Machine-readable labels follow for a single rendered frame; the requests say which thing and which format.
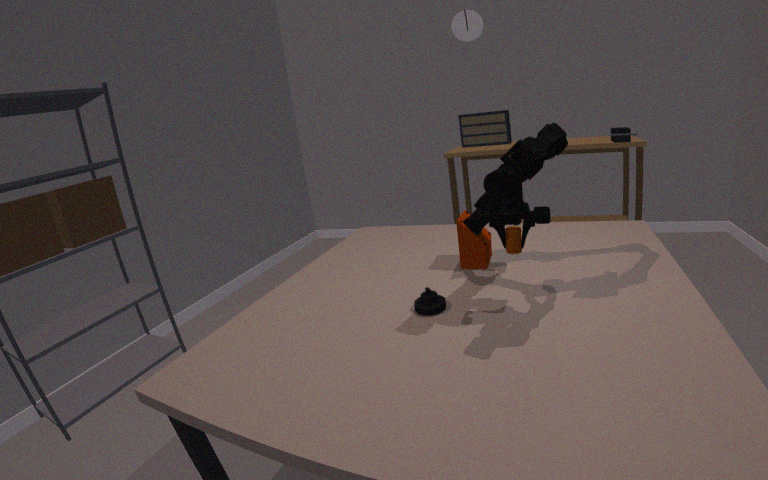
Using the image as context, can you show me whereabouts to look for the orange knob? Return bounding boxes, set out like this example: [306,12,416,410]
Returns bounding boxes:
[505,226,522,254]

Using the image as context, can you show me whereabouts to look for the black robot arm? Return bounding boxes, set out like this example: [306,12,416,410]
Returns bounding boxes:
[463,122,568,236]

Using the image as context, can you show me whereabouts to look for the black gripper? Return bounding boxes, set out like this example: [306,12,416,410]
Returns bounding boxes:
[474,188,550,249]

